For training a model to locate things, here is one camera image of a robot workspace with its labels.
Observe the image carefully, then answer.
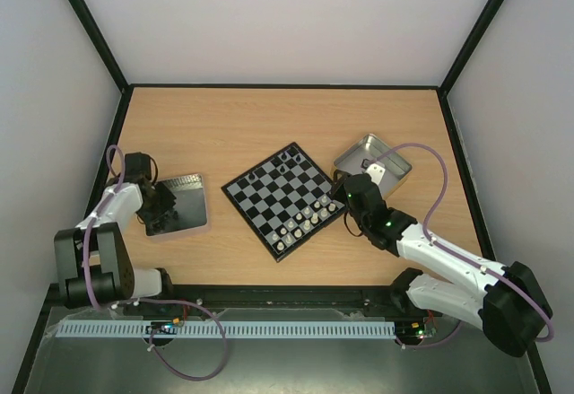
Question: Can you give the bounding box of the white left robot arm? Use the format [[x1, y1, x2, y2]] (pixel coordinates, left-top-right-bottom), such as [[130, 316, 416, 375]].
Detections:
[[54, 152, 178, 310]]

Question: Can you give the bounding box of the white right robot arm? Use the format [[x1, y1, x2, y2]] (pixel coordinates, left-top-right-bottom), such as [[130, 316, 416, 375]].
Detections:
[[331, 171, 552, 357]]

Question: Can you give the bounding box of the pink tin with black pieces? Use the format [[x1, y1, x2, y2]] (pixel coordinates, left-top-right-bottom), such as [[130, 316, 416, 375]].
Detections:
[[143, 173, 211, 241]]

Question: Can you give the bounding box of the black and silver chessboard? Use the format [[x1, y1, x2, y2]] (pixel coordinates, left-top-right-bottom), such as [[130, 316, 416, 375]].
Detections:
[[222, 142, 346, 262]]

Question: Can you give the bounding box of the empty gold metal tin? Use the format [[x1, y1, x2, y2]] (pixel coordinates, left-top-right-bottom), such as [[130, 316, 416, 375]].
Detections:
[[331, 134, 413, 198]]

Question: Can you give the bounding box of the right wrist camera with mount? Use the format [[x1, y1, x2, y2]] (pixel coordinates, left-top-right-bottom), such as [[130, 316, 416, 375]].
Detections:
[[361, 159, 387, 186]]

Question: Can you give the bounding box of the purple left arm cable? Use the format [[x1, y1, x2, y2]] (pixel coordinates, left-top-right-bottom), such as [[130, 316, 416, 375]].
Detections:
[[80, 144, 158, 311]]

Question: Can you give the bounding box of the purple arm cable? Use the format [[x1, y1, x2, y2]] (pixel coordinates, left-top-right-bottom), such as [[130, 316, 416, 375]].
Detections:
[[80, 144, 158, 311], [371, 143, 555, 344]]

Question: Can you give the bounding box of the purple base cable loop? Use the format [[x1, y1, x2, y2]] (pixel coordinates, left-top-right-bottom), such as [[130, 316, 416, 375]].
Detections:
[[138, 299, 229, 380]]

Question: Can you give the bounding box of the black aluminium frame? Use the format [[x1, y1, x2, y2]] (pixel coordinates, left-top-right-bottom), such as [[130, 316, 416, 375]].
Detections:
[[12, 0, 552, 393]]

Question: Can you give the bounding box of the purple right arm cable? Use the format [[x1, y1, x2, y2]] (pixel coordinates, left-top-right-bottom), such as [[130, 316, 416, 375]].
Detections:
[[371, 143, 555, 344]]

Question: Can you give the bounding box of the light blue slotted cable duct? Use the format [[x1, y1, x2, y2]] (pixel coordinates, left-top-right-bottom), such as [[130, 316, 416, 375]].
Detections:
[[56, 320, 396, 339]]

